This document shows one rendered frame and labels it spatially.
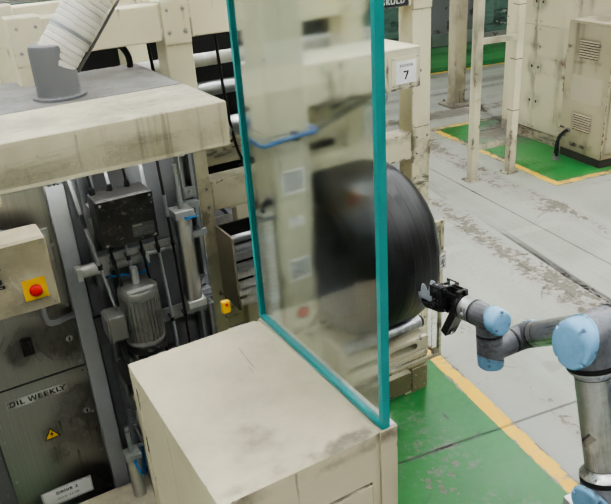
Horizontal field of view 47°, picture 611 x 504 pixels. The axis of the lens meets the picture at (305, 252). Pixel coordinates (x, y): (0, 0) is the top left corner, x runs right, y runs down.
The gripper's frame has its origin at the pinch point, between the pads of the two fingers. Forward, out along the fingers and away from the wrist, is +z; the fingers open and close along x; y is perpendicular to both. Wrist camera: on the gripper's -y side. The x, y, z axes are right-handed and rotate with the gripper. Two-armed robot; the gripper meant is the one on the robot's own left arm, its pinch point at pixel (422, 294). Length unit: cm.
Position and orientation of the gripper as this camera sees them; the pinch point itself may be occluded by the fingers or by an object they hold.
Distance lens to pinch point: 225.0
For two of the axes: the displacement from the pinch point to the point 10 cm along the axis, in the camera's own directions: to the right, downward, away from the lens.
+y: -1.3, -9.4, -3.3
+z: -4.9, -2.3, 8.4
